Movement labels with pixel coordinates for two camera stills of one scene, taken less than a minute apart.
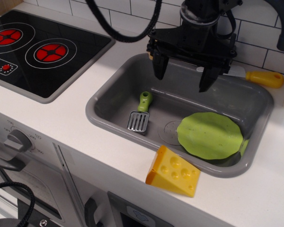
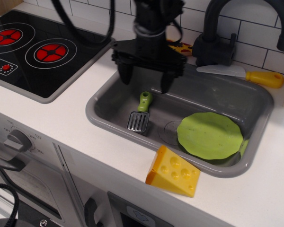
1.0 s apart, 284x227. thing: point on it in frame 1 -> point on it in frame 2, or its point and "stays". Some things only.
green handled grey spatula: [138, 120] stays
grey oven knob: [18, 140] stays
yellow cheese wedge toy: [170, 170] stays
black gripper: [197, 41] -> [149, 49]
